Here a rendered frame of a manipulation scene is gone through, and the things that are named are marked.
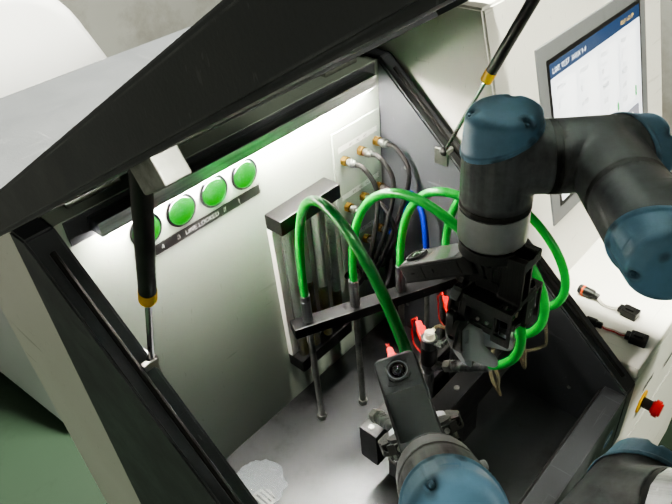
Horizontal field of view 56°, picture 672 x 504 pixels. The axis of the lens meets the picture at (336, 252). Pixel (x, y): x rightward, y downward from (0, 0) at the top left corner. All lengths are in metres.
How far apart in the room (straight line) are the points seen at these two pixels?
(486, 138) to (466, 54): 0.50
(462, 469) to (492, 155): 0.29
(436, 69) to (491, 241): 0.53
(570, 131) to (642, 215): 0.14
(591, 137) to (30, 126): 0.73
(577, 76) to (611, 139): 0.71
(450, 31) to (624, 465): 0.74
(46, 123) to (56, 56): 1.10
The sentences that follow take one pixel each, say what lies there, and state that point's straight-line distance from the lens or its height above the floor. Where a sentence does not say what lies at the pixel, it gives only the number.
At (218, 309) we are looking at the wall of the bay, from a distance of 1.07.
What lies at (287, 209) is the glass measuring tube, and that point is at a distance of 1.05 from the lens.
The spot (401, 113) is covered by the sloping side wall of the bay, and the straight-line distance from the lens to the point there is 1.17.
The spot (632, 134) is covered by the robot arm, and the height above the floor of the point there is 1.58.
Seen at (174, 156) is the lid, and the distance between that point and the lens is 0.45.
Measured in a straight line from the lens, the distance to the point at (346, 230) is 0.76.
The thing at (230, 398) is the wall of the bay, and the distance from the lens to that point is 1.21.
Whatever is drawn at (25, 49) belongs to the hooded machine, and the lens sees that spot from 2.03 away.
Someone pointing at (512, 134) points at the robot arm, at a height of 1.59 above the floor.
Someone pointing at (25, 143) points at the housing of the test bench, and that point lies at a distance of 0.95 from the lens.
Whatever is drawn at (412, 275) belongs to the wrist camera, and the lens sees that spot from 0.78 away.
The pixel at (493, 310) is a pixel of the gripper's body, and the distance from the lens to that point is 0.72.
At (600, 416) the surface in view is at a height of 0.95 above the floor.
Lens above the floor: 1.87
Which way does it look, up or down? 38 degrees down
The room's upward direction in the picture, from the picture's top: 6 degrees counter-clockwise
